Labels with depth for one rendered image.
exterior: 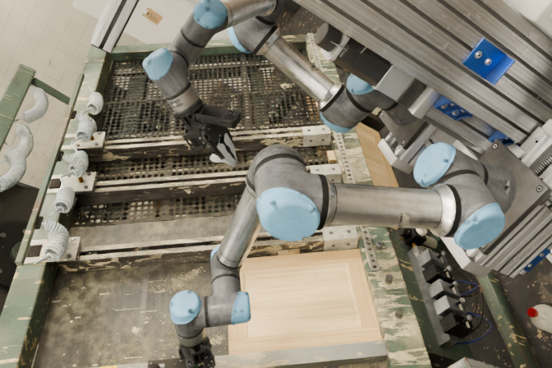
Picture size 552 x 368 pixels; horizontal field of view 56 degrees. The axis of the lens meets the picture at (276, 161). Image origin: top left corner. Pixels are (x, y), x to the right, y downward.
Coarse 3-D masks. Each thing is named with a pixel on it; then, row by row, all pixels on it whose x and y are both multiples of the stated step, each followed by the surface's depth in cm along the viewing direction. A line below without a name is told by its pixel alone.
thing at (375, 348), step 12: (300, 348) 159; (312, 348) 159; (324, 348) 159; (336, 348) 159; (348, 348) 159; (360, 348) 159; (372, 348) 159; (384, 348) 159; (216, 360) 157; (228, 360) 157; (240, 360) 157; (252, 360) 157; (264, 360) 157; (276, 360) 157; (288, 360) 157; (300, 360) 157; (312, 360) 157; (324, 360) 157; (336, 360) 157; (348, 360) 157; (360, 360) 158; (372, 360) 159; (384, 360) 160
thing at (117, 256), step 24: (72, 240) 183; (168, 240) 187; (192, 240) 187; (216, 240) 187; (264, 240) 189; (312, 240) 186; (336, 240) 187; (72, 264) 183; (96, 264) 184; (120, 264) 185; (144, 264) 186
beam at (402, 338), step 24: (336, 72) 269; (360, 144) 228; (360, 168) 216; (360, 240) 189; (384, 240) 188; (384, 264) 180; (384, 288) 173; (384, 312) 167; (408, 312) 167; (384, 336) 161; (408, 336) 161; (408, 360) 155
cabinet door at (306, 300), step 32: (288, 256) 187; (320, 256) 187; (352, 256) 187; (256, 288) 178; (288, 288) 178; (320, 288) 178; (352, 288) 177; (256, 320) 169; (288, 320) 169; (320, 320) 169; (352, 320) 169
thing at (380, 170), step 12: (312, 120) 275; (360, 132) 299; (372, 132) 309; (372, 144) 299; (372, 156) 288; (384, 156) 297; (372, 168) 278; (384, 168) 286; (372, 180) 268; (384, 180) 277; (396, 180) 285; (396, 228) 249
